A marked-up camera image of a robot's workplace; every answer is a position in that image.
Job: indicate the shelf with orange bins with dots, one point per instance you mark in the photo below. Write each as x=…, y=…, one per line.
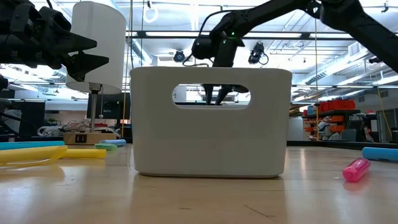
x=337, y=105

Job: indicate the grey plastic bin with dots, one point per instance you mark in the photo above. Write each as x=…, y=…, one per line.
x=211, y=140

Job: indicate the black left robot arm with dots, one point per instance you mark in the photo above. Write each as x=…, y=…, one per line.
x=9, y=37

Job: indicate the black overhead camera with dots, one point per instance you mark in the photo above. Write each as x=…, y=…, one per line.
x=256, y=53
x=179, y=56

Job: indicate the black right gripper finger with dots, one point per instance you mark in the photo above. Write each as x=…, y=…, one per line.
x=209, y=93
x=223, y=93

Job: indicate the green marker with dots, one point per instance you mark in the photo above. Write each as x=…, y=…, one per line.
x=105, y=147

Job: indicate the blue marker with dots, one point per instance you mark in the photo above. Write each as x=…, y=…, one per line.
x=116, y=142
x=381, y=154
x=31, y=145

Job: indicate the black overhead frame bar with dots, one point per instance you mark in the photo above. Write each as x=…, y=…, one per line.
x=140, y=35

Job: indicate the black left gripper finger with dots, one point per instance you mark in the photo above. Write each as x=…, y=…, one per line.
x=87, y=65
x=81, y=42

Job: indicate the yellow marker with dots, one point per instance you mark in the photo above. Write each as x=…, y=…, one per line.
x=87, y=153
x=28, y=154

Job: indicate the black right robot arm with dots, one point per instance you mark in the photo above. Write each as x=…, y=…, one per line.
x=280, y=12

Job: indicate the white shade table lamp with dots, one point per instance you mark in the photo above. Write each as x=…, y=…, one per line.
x=96, y=46

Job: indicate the short red marker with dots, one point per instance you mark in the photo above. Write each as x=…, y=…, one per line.
x=356, y=170

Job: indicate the black monitor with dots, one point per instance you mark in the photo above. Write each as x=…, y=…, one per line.
x=112, y=107

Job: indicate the person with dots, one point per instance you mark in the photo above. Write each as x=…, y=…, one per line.
x=14, y=120

